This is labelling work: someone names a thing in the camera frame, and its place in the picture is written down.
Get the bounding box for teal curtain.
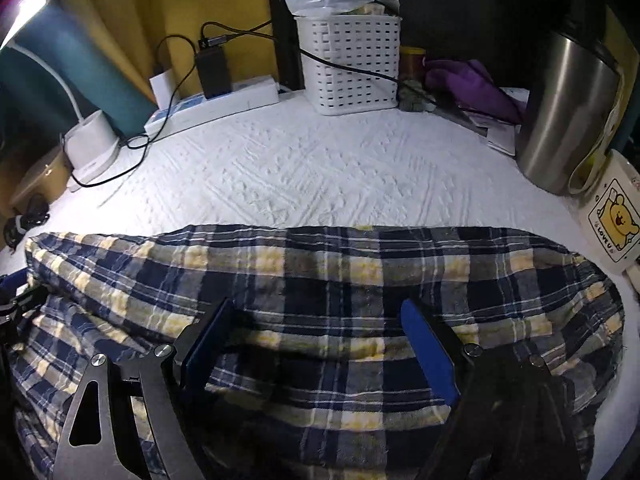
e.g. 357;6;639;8
0;7;158;136

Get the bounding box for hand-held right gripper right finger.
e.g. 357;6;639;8
400;297;583;480

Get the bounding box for white plastic basket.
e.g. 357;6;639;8
294;14;403;116

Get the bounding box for white charger plug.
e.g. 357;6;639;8
150;72;176;111

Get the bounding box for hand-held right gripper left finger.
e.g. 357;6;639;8
52;297;236;480

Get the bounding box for cream bear print mug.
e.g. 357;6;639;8
567;150;640;276

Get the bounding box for black coiled cable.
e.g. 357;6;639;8
2;195;51;251

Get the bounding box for tan lidded box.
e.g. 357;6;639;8
10;147;73;211

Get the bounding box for black power adapter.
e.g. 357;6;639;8
194;47;233;98

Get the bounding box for white papers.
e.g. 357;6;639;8
452;87;531;156

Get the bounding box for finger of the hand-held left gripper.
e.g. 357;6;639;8
0;272;48;331

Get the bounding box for yellow lid jar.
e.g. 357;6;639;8
399;46;427;81

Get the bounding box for dark window pane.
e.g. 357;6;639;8
265;0;576;91

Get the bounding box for white power strip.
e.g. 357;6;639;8
144;77;281;137

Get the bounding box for white desk lamp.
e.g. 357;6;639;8
0;0;123;193

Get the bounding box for purple cloth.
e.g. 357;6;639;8
424;58;528;125

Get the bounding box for black adapter cable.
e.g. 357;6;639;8
199;20;401;83

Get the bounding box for stainless steel tumbler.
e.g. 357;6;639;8
515;0;631;196

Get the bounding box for small grey plush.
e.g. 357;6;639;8
397;79;436;112

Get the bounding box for yellow curtain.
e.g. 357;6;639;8
57;0;273;106
597;2;640;161

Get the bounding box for blue yellow plaid shirt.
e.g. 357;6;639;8
10;224;626;480

